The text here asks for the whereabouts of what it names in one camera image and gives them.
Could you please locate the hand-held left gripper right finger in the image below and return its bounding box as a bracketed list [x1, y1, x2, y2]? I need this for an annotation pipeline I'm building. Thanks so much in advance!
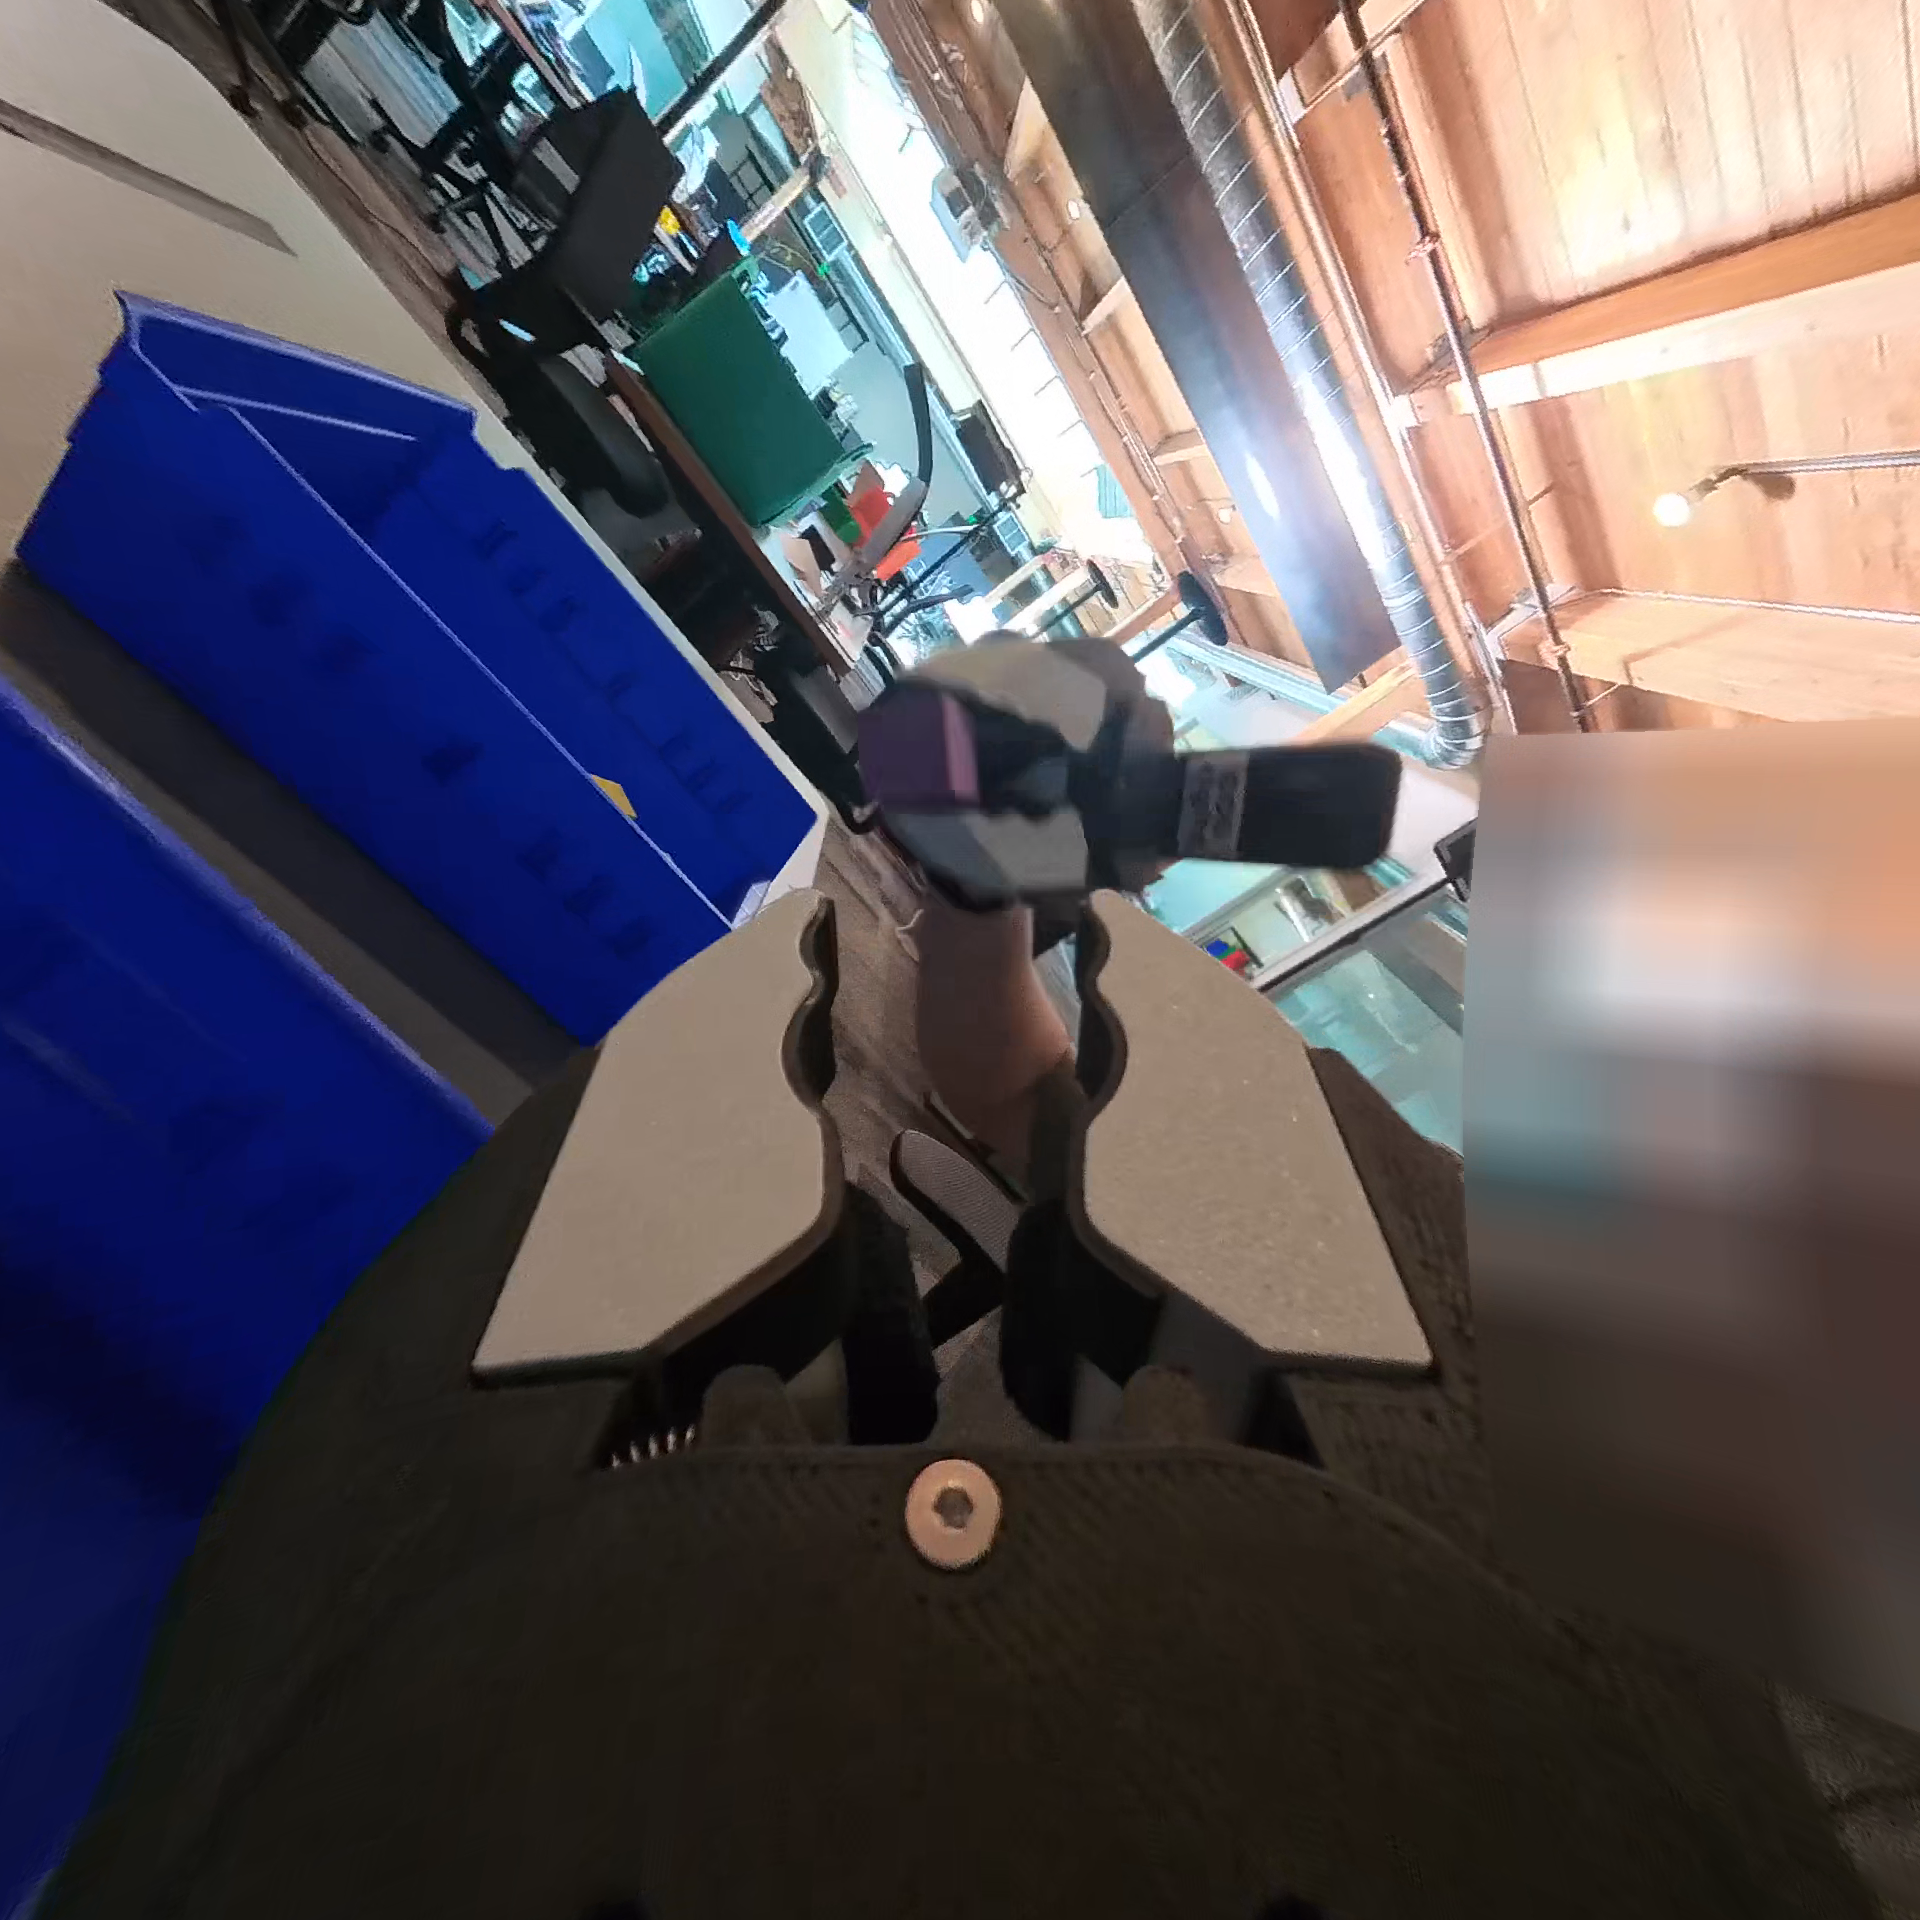
[1066, 887, 1437, 1381]

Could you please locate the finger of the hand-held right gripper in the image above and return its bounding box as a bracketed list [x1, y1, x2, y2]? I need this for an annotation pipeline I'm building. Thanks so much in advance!
[896, 632, 1155, 781]
[882, 792, 1090, 910]

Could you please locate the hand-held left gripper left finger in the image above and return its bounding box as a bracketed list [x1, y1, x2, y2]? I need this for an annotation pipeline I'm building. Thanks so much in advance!
[470, 887, 843, 1384]

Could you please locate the purple wooden cube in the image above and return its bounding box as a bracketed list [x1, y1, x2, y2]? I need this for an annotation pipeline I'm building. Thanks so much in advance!
[858, 690, 983, 806]

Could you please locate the blue plastic bin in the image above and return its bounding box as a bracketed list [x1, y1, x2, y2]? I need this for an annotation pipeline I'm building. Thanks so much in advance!
[15, 290, 821, 1047]
[0, 676, 496, 1920]

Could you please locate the green container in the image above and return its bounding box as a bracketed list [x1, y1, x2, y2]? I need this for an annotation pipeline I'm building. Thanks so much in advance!
[626, 266, 851, 528]

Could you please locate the ceiling spot lamp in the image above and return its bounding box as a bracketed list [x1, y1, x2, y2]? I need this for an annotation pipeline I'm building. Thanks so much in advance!
[1648, 451, 1920, 528]

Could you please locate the black office chair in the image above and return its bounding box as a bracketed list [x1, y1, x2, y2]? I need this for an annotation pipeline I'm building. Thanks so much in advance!
[447, 88, 684, 515]

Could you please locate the person's grey clothing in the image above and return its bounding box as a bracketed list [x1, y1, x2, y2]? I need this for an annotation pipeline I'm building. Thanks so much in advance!
[1775, 1672, 1920, 1920]

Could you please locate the spiral metal duct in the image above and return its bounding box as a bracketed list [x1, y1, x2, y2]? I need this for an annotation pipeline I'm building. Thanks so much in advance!
[1131, 0, 1487, 771]

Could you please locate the black ceiling duct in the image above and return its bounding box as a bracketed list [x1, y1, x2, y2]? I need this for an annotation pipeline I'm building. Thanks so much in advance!
[989, 0, 1404, 685]

